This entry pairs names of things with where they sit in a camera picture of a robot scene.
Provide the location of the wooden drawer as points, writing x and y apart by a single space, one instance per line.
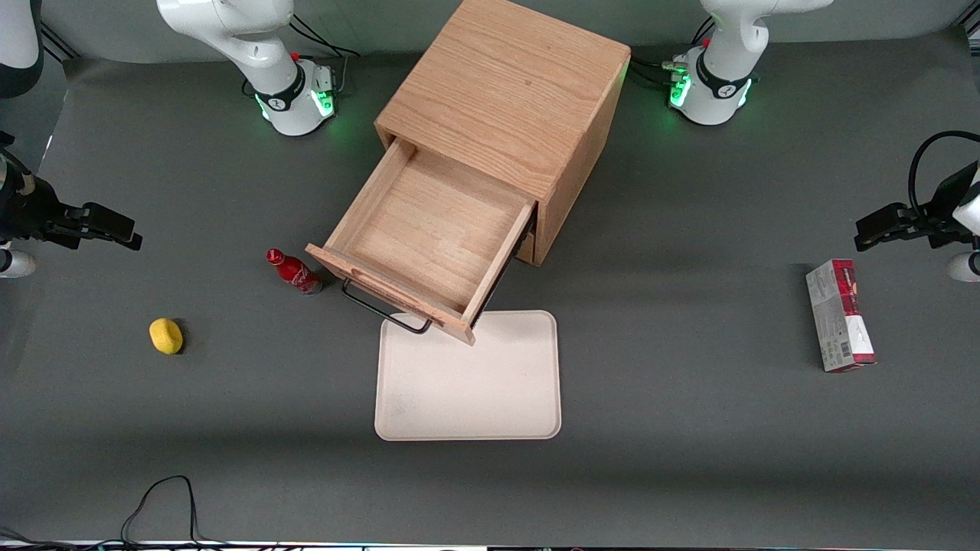
429 229

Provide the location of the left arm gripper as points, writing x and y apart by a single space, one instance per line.
943 205

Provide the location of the aluminium frame rail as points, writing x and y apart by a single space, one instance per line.
972 34
57 44

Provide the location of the beige plastic tray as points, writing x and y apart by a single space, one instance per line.
475 390

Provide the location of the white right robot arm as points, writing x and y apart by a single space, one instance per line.
230 23

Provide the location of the yellow toy lemon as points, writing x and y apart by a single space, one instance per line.
166 337

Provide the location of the red grey carton box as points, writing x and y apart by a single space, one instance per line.
838 317

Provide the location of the wooden drawer cabinet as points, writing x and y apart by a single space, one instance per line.
513 84

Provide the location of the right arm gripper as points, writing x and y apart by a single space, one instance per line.
32 208

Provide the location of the red cola bottle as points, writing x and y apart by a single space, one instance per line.
295 273

